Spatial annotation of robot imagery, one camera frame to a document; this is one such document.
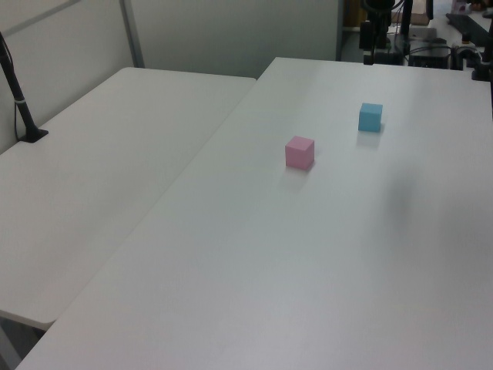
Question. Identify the black upright pole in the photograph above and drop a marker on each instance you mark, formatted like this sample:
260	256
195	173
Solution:
406	19

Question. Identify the black flat bar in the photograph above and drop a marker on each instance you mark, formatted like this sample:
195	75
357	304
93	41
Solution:
471	27

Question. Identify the pink cube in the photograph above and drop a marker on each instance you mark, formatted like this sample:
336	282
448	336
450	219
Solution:
299	152

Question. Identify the black camera stand pole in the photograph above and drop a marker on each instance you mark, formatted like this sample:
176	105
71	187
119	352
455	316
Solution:
18	102

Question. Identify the grey partition frame post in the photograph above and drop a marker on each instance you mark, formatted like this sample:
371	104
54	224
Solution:
133	32

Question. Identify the blue cube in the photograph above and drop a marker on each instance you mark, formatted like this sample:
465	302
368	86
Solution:
370	117

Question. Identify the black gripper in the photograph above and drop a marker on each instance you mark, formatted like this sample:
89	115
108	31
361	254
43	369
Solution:
379	8

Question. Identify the white side table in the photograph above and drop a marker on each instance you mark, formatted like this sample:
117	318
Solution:
96	169

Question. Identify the black electronics box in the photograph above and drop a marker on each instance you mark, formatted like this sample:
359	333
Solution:
428	57

